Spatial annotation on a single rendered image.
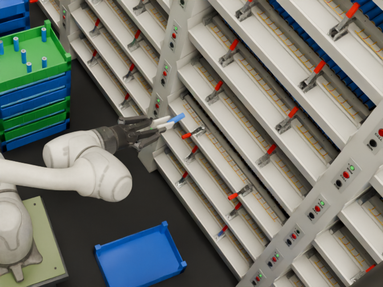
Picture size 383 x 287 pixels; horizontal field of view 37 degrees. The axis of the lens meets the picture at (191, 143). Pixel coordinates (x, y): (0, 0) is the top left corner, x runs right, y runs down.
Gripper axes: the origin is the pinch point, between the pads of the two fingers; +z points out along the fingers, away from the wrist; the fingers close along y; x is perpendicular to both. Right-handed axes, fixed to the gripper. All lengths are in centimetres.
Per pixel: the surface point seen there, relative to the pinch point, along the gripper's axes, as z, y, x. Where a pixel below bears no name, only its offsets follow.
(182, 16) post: 6.2, 16.4, -30.0
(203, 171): 24.0, -9.8, 25.0
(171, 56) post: 10.5, 17.0, -11.6
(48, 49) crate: -4, 61, 24
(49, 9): 24, 104, 45
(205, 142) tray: 17.7, -7.2, 7.8
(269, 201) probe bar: 20.6, -37.4, 3.6
